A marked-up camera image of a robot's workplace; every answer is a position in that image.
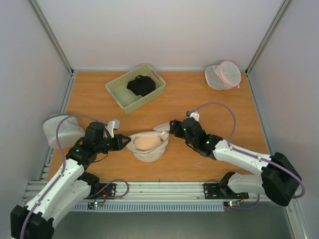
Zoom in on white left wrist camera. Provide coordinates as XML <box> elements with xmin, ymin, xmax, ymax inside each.
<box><xmin>106</xmin><ymin>119</ymin><xmax>120</xmax><ymax>138</ymax></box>

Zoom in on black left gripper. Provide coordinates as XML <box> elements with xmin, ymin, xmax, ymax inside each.
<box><xmin>96</xmin><ymin>134</ymin><xmax>132</xmax><ymax>154</ymax></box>

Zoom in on white mesh laundry bag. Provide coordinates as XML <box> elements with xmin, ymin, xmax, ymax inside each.
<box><xmin>126</xmin><ymin>123</ymin><xmax>170</xmax><ymax>162</ymax></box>

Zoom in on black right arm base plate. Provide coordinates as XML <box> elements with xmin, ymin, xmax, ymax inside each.
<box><xmin>203</xmin><ymin>181</ymin><xmax>249</xmax><ymax>200</ymax></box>

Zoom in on aluminium front rail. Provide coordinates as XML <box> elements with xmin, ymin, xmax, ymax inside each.
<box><xmin>23</xmin><ymin>181</ymin><xmax>297</xmax><ymax>202</ymax></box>

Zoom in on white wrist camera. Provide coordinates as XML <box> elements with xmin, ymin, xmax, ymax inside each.
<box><xmin>186</xmin><ymin>111</ymin><xmax>200</xmax><ymax>121</ymax></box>
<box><xmin>106</xmin><ymin>119</ymin><xmax>120</xmax><ymax>138</ymax></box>

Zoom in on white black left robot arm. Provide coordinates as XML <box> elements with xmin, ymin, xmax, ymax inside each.
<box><xmin>10</xmin><ymin>120</ymin><xmax>131</xmax><ymax>239</ymax></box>

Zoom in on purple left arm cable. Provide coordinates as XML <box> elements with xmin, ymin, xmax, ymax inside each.
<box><xmin>21</xmin><ymin>114</ymin><xmax>110</xmax><ymax>239</ymax></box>

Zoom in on black bra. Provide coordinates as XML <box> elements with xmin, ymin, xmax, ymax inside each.
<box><xmin>127</xmin><ymin>75</ymin><xmax>156</xmax><ymax>97</ymax></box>

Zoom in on white blue-rim laundry bag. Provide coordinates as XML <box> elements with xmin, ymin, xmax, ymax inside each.
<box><xmin>42</xmin><ymin>114</ymin><xmax>85</xmax><ymax>149</ymax></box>

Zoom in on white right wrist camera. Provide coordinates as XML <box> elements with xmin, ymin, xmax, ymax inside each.
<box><xmin>186</xmin><ymin>111</ymin><xmax>200</xmax><ymax>121</ymax></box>

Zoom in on aluminium frame post right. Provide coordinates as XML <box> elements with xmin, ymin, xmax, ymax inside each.
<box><xmin>245</xmin><ymin>0</ymin><xmax>293</xmax><ymax>77</ymax></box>

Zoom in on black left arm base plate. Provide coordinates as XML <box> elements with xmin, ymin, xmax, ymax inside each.
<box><xmin>85</xmin><ymin>183</ymin><xmax>117</xmax><ymax>199</ymax></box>

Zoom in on beige bra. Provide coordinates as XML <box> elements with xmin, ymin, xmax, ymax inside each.
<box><xmin>134</xmin><ymin>136</ymin><xmax>162</xmax><ymax>151</ymax></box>

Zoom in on pale green plastic basket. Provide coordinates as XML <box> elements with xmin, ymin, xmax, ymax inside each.
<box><xmin>105</xmin><ymin>64</ymin><xmax>166</xmax><ymax>114</ymax></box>

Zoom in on white pink-zipper laundry bag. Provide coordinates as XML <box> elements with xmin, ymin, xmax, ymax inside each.
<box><xmin>204</xmin><ymin>61</ymin><xmax>241</xmax><ymax>90</ymax></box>

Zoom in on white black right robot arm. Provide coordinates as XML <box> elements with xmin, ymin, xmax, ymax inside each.
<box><xmin>169</xmin><ymin>118</ymin><xmax>302</xmax><ymax>206</ymax></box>

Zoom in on aluminium frame post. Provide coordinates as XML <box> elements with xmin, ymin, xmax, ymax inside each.
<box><xmin>245</xmin><ymin>0</ymin><xmax>293</xmax><ymax>77</ymax></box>
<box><xmin>28</xmin><ymin>0</ymin><xmax>74</xmax><ymax>76</ymax></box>

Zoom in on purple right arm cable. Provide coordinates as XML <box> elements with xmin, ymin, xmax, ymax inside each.
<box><xmin>191</xmin><ymin>101</ymin><xmax>307</xmax><ymax>199</ymax></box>

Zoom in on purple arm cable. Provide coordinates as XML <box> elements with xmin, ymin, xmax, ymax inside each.
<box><xmin>21</xmin><ymin>114</ymin><xmax>110</xmax><ymax>239</ymax></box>
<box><xmin>191</xmin><ymin>101</ymin><xmax>307</xmax><ymax>199</ymax></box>

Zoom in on aluminium frame post left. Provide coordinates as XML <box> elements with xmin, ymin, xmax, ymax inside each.
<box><xmin>28</xmin><ymin>0</ymin><xmax>74</xmax><ymax>76</ymax></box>

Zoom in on grey slotted cable duct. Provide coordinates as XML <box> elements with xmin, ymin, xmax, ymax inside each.
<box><xmin>71</xmin><ymin>202</ymin><xmax>224</xmax><ymax>213</ymax></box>

